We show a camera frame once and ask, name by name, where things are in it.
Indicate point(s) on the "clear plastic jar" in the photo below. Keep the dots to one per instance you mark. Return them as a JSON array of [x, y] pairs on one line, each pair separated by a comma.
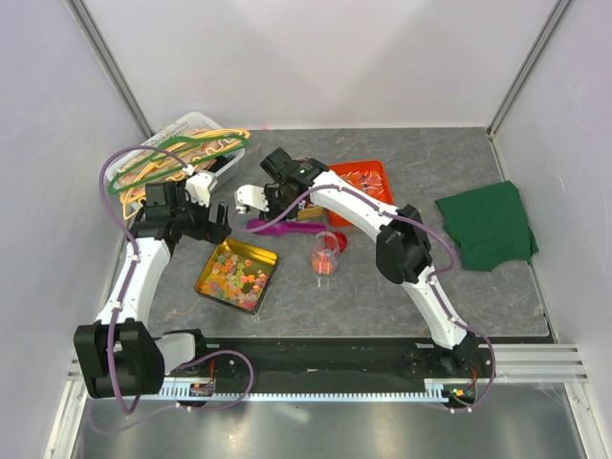
[[325, 255]]

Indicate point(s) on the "orange wavy clothes hanger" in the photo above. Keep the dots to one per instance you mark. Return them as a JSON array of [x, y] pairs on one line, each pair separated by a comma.
[[133, 198]]

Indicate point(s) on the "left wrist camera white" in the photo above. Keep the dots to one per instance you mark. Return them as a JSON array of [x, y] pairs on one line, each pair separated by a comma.
[[199, 186]]

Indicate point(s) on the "purple plastic scoop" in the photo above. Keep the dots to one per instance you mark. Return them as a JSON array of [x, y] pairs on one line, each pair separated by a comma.
[[260, 227]]

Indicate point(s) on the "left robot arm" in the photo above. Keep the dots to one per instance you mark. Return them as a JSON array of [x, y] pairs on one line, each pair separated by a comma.
[[118, 356]]

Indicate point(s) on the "gold tin lollipops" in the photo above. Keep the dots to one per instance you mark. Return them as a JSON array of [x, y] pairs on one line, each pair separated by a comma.
[[311, 212]]

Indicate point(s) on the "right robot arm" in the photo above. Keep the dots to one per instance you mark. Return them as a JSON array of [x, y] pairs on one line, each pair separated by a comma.
[[402, 246]]

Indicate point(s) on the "green cloth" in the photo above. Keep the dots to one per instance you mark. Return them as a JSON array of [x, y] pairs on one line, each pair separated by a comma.
[[489, 226]]

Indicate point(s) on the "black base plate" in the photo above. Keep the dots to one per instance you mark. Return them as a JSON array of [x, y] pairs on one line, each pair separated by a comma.
[[353, 365]]

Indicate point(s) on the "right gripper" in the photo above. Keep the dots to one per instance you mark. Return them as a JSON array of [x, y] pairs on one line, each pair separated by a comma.
[[272, 213]]

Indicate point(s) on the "grey cable duct rail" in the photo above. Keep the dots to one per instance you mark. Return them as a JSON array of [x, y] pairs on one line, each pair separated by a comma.
[[197, 392]]

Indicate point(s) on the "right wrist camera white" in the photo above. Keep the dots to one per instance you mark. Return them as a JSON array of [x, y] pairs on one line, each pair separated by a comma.
[[249, 197]]

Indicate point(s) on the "gold square tin star candies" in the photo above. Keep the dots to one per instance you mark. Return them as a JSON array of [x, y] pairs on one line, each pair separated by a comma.
[[238, 275]]

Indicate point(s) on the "red jar lid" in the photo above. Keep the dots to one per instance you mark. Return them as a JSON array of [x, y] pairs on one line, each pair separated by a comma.
[[342, 240]]

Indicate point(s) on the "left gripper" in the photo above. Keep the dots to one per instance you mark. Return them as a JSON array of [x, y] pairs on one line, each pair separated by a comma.
[[208, 230]]

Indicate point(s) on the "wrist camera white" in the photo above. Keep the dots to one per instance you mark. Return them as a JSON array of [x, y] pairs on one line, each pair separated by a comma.
[[249, 197], [199, 186]]

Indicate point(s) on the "orange box of lollipops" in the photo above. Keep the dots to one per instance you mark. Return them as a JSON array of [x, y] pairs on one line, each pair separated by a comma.
[[366, 176]]

